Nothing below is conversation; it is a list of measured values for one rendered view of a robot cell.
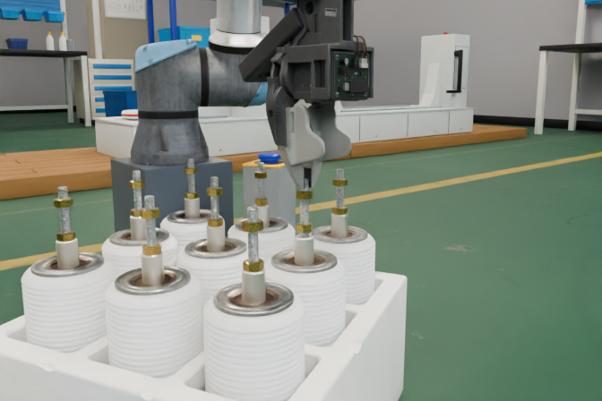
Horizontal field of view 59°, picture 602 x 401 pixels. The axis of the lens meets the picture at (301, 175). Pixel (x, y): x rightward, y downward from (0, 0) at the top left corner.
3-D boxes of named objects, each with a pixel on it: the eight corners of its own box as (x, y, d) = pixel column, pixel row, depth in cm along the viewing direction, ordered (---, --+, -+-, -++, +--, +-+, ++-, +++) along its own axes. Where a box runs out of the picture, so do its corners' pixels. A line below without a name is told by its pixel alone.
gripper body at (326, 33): (325, 106, 51) (326, -27, 49) (265, 104, 57) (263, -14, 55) (374, 104, 56) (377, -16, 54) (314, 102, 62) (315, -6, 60)
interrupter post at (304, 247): (297, 268, 60) (297, 240, 59) (290, 261, 62) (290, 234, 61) (317, 266, 60) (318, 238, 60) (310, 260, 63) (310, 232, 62)
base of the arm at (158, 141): (119, 158, 108) (116, 109, 106) (187, 152, 117) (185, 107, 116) (149, 167, 96) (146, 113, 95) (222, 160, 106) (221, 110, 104)
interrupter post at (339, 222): (331, 240, 70) (331, 215, 70) (330, 234, 73) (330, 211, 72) (349, 239, 71) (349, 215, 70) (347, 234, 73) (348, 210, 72)
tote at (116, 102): (105, 130, 511) (102, 90, 505) (144, 127, 539) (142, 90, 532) (128, 133, 475) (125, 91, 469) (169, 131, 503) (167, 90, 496)
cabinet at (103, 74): (77, 123, 602) (73, 60, 590) (118, 121, 630) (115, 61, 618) (93, 126, 557) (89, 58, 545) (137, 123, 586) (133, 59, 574)
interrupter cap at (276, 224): (298, 226, 77) (298, 222, 77) (261, 238, 71) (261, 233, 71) (262, 217, 82) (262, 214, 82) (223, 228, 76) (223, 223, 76)
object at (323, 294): (278, 439, 58) (276, 281, 55) (254, 392, 67) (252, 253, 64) (357, 421, 61) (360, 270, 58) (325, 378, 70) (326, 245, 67)
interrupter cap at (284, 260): (282, 279, 56) (282, 273, 56) (262, 258, 63) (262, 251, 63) (348, 271, 59) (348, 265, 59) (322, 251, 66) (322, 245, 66)
